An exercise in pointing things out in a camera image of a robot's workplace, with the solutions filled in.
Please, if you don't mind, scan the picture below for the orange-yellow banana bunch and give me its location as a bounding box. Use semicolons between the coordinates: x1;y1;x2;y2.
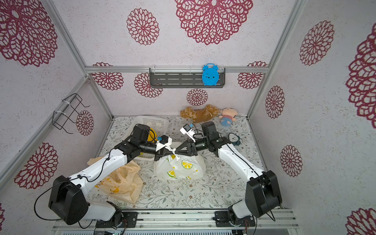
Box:
147;128;158;143

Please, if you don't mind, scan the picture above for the white plastic bag lemon print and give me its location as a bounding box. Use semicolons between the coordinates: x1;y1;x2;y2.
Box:
154;154;206;181

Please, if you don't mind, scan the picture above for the beige plastic bag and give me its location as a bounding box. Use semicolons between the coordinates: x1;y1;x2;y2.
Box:
95;161;143;204

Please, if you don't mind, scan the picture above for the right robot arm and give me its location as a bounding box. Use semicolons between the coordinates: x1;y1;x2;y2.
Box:
175;121;283;225

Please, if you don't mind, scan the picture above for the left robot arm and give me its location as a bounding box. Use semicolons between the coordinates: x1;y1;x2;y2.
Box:
49;124;172;227

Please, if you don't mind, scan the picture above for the dark green alarm clock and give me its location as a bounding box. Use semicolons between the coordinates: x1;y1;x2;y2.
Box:
228;133;242;146

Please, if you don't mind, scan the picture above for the brown teddy bear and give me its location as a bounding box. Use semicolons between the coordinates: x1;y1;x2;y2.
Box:
180;104;220;123

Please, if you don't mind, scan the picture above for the white perforated plastic basket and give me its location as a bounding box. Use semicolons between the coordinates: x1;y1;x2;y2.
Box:
129;115;170;161

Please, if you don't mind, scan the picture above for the pink doll blue outfit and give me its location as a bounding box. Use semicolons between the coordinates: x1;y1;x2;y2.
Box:
219;108;238;127

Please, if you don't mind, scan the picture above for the blue alarm clock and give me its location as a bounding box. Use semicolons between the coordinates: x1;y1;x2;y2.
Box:
202;64;219;86

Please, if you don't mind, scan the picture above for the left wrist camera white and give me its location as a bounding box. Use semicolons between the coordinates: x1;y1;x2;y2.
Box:
156;135;172;151

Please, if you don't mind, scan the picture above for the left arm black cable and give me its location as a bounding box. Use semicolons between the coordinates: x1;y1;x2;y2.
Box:
33;149;114;221

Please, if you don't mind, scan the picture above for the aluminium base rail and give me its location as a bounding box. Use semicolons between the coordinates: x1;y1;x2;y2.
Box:
51;209;299;235

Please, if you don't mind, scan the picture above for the grey wall shelf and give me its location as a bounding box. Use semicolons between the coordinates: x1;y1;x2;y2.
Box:
149;69;226;89

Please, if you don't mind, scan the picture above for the black wire wall rack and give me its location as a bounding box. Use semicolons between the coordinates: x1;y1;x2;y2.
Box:
52;93;90;135

